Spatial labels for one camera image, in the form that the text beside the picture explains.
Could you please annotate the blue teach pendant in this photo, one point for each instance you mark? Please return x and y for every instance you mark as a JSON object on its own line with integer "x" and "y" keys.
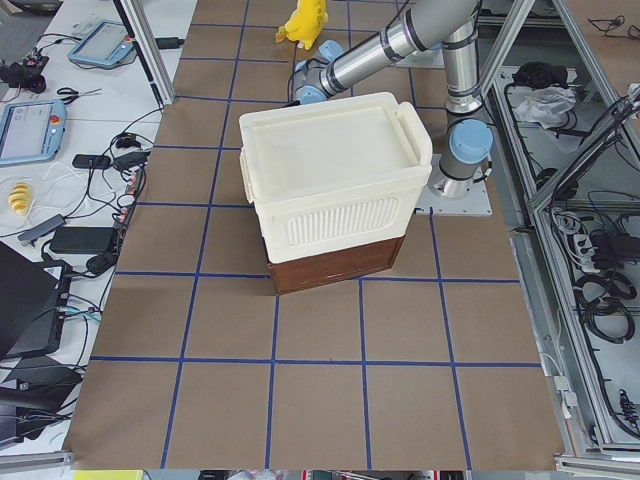
{"x": 106, "y": 46}
{"x": 32, "y": 131}

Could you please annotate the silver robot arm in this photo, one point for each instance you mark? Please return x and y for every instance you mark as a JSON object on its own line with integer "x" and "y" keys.
{"x": 453, "y": 26}

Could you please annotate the yellow toy on desk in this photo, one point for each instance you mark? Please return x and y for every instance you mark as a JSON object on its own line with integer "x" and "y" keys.
{"x": 20, "y": 198}

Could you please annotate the dark wooden cabinet shell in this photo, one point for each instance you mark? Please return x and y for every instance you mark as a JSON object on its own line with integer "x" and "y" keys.
{"x": 332, "y": 267}

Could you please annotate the blue teach pendant far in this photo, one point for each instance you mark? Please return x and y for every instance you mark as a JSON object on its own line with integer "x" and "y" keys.
{"x": 106, "y": 46}

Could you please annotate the cream plastic storage box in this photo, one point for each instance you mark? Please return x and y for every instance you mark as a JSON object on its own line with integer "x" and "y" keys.
{"x": 333, "y": 175}

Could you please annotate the yellow plush dinosaur toy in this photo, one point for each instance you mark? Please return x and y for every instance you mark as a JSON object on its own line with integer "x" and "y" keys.
{"x": 304, "y": 24}

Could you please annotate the black laptop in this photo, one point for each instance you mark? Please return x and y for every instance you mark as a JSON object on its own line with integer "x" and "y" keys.
{"x": 32, "y": 294}

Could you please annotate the blue teach pendant near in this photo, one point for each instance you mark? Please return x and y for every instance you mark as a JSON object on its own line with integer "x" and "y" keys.
{"x": 32, "y": 131}

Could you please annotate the black power adapter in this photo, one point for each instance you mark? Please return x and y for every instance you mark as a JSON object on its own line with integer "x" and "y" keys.
{"x": 81, "y": 240}

